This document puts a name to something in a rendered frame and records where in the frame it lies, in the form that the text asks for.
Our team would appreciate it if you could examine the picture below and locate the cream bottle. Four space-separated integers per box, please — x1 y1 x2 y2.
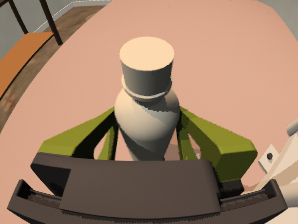
114 37 180 161

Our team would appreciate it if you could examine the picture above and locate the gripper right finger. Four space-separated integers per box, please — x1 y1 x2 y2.
176 106 258 183

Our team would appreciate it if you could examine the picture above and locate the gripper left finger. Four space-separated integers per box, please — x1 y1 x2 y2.
37 106 119 160

